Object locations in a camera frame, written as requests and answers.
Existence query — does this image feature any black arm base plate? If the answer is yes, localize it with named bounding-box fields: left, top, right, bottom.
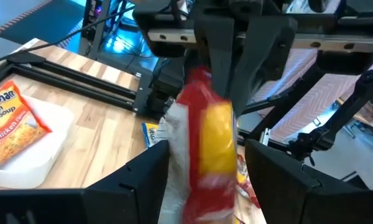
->
left=132, top=71, right=175, bottom=121

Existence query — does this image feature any blue soy sauce ramen packet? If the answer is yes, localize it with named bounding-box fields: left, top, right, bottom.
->
left=141, top=122, right=163, bottom=149

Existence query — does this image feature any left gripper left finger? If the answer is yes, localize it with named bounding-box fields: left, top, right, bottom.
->
left=83, top=139, right=172, bottom=224

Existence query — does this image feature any white plastic bin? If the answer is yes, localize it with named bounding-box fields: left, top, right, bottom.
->
left=0, top=83, right=76, bottom=190

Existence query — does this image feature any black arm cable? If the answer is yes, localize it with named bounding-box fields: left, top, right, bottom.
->
left=0, top=6, right=136, bottom=68

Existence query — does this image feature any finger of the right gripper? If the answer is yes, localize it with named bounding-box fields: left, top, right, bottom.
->
left=193, top=15, right=236, bottom=102
left=228, top=15, right=298, bottom=119

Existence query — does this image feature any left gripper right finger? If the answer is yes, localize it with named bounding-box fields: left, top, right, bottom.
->
left=244, top=139, right=370, bottom=224

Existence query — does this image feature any black hazard-striped floor mat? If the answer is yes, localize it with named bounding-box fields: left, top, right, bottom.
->
left=0, top=0, right=86, bottom=45

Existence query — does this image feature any red roast beef ramen packet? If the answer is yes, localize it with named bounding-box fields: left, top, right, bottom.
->
left=158, top=66, right=262, bottom=224

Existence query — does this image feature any orange chicken ramen packet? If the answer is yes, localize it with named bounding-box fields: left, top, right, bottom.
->
left=0, top=80, right=53, bottom=169

